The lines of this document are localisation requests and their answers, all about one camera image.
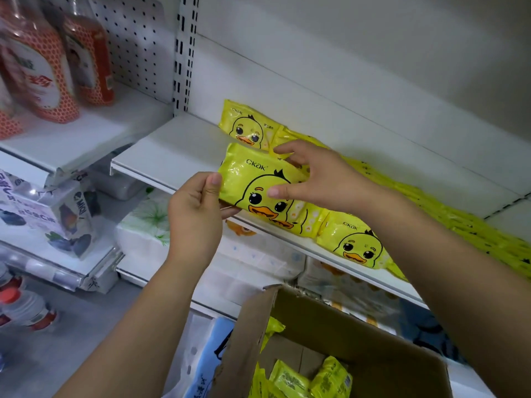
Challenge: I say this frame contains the white metal shelf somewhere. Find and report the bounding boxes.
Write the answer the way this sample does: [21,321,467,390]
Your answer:
[110,0,531,398]

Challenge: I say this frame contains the person's left hand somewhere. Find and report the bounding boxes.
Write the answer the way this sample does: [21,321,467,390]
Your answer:
[168,171,242,274]

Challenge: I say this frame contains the yellow duck packet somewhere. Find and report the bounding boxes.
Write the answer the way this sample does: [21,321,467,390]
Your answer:
[218,143,329,239]
[220,99,283,151]

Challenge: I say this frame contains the green white tissue pack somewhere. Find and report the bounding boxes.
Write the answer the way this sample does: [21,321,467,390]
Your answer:
[116,190,175,262]

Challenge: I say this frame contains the white blue plastic bag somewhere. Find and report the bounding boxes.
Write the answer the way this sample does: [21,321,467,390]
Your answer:
[163,315,236,398]

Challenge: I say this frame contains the white pegboard shelf unit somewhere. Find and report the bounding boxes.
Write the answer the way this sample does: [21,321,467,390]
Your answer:
[0,0,200,294]

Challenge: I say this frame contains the person's left forearm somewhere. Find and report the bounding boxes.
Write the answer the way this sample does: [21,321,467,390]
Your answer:
[56,261,218,398]

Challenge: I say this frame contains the person's right forearm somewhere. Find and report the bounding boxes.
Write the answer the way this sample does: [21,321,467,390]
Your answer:
[357,182,531,398]

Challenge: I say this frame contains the MIQI boxes with fruit print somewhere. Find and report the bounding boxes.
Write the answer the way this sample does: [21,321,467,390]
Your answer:
[0,170,96,258]

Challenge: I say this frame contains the person's right hand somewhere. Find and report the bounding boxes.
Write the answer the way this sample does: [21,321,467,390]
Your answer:
[268,140,378,216]

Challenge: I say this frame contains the brown cardboard box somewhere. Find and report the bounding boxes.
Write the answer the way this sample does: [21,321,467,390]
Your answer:
[207,284,453,398]

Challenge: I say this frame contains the pack of red-capped bottles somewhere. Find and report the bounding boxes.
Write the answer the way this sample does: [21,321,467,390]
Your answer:
[0,265,59,332]

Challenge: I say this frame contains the white duck tissue pack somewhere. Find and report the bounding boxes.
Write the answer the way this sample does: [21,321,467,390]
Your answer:
[299,261,403,332]
[199,219,306,307]

